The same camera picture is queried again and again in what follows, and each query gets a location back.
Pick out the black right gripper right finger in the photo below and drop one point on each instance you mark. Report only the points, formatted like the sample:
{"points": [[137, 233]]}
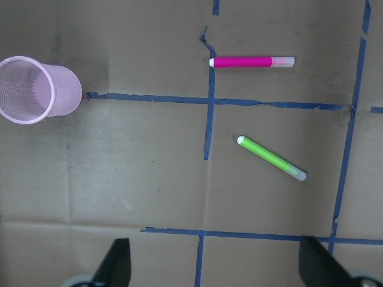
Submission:
{"points": [[318, 268]]}

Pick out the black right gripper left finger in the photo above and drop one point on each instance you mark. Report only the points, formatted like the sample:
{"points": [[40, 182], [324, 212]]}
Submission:
{"points": [[115, 269]]}

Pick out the pink marker pen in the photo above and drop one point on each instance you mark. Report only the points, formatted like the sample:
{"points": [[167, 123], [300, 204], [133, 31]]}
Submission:
{"points": [[252, 62]]}

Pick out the pink mesh cup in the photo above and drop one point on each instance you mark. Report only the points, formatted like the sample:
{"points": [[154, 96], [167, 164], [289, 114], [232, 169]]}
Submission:
{"points": [[32, 91]]}

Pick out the green marker pen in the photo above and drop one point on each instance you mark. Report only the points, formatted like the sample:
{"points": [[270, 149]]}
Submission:
{"points": [[271, 158]]}

